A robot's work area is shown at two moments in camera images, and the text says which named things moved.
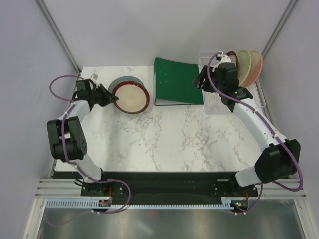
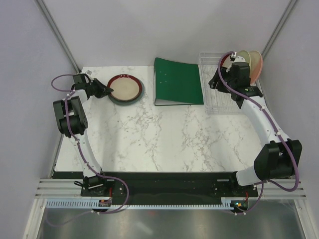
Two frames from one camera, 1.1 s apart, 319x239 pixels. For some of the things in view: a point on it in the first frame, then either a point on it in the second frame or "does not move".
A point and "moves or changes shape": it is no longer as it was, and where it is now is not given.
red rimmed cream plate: x=133 y=97 moves or changes shape
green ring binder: x=174 y=84 does not move
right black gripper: x=198 y=81 → x=213 y=82
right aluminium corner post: x=275 y=32 does not move
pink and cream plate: x=256 y=64 does not move
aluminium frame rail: x=65 y=187 does not move
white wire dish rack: x=212 y=102 does not move
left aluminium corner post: x=58 y=35 does not move
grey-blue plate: x=125 y=78 → x=129 y=102
